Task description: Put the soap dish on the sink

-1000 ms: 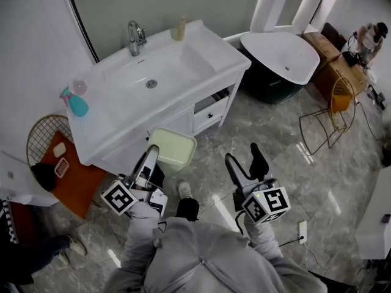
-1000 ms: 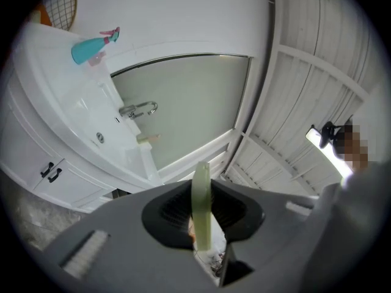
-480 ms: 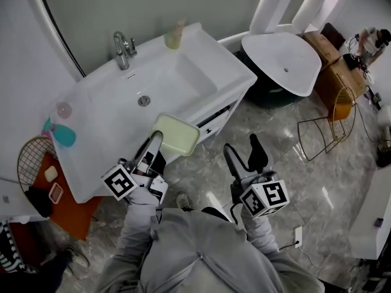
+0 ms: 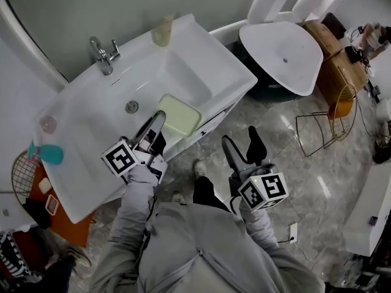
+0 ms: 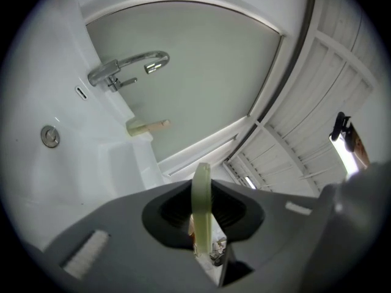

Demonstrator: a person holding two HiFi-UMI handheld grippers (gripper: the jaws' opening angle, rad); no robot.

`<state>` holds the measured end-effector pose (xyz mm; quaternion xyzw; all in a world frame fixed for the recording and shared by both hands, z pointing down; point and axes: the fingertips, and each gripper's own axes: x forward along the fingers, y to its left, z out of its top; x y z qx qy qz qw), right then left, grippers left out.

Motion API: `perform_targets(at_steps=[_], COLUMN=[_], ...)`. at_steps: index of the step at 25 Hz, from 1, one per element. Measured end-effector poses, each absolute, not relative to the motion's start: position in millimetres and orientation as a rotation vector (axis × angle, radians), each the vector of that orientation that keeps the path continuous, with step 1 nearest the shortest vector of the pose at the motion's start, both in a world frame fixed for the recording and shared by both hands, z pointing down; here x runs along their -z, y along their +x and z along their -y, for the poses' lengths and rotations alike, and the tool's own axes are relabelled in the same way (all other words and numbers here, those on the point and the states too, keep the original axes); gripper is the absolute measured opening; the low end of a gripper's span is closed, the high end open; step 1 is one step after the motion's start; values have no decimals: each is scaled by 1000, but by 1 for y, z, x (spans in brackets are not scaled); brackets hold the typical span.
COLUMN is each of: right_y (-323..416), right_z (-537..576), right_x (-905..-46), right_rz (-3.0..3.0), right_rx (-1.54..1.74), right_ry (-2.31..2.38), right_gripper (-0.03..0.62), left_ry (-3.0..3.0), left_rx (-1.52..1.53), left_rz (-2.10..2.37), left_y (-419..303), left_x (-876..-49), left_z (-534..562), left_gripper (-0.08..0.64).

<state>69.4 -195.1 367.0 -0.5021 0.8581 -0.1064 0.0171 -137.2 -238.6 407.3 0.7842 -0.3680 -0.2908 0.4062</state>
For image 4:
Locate long white bench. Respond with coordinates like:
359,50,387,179
342,163,391,258

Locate gold wire chair orange cushion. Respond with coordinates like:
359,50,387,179
295,83,359,159
11,149,96,248

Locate white side table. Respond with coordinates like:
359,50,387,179
0,190,38,232

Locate chrome faucet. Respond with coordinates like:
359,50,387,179
89,35,122,76

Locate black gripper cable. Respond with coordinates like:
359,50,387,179
228,194,243,217
147,195,158,223

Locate person's shoe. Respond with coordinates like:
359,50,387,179
170,190,186,206
192,159,209,179

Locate person's right shoe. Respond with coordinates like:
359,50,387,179
192,159,209,179

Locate person's right forearm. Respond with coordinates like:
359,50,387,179
238,198,280,250

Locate black cloth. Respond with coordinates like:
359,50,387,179
22,197,51,230

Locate person's left shoe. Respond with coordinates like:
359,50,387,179
170,190,186,206

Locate pale soap dispenser bottle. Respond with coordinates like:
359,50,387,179
150,13,175,48

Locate pink perforated plastic tray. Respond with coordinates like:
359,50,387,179
45,194,60,217

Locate person's left forearm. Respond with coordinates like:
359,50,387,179
108,164,160,247

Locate pale yellow sponge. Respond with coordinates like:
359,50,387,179
156,93,203,138

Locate person's right leg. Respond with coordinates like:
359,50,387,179
192,175,232,214

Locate white power strip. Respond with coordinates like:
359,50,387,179
288,222,299,245

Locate black device on box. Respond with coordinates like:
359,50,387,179
345,45,364,64

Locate large cardboard box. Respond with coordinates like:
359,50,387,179
315,48,368,110

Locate translucent pink cup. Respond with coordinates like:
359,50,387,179
38,115,59,134

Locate dark brown stool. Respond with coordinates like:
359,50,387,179
320,12,348,40

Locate white washbasin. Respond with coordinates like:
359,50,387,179
33,13,259,225

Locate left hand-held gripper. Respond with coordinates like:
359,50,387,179
100,110,169,185

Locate teal spray bottle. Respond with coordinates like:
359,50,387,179
27,140,65,166

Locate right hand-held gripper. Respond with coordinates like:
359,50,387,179
221,125,290,211

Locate white round freestanding basin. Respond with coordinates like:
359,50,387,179
234,20,325,104

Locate flat cardboard box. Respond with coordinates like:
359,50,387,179
302,20,345,61

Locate person's grey jacket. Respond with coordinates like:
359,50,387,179
88,201,326,293

